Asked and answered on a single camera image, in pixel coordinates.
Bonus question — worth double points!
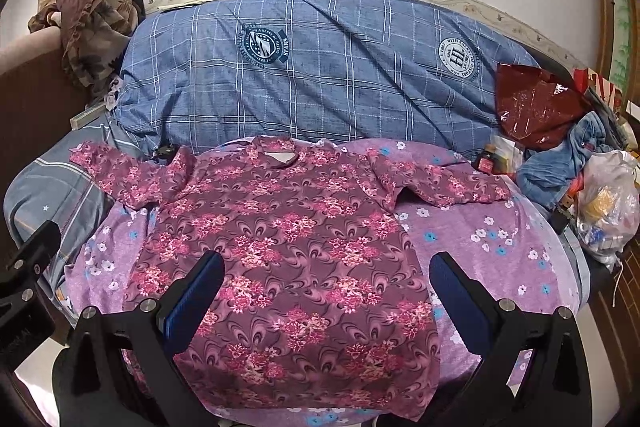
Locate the pink floral shirt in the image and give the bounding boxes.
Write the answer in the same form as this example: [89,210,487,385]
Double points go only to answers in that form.
[70,138,509,420]

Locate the purple floral bed sheet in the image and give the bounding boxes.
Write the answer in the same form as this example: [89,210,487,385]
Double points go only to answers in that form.
[67,136,579,426]

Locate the grey striped pillow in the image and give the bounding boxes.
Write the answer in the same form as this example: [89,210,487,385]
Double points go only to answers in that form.
[3,113,143,323]

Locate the clear plastic bag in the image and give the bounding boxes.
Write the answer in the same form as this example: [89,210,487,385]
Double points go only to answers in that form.
[575,150,639,272]

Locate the blue denim garment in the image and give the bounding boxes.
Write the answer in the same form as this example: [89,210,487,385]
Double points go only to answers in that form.
[516,112,612,210]

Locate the cream flat box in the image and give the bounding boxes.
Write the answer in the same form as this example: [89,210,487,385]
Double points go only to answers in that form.
[70,102,106,130]

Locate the red plastic bag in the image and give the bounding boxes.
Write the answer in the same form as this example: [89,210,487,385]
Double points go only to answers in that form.
[495,64,591,150]

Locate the blue plaid quilt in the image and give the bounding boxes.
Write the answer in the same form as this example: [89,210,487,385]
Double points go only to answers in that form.
[114,0,534,157]

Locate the brown camouflage ruffled garment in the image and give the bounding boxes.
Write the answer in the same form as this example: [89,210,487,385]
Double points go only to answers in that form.
[27,0,145,94]

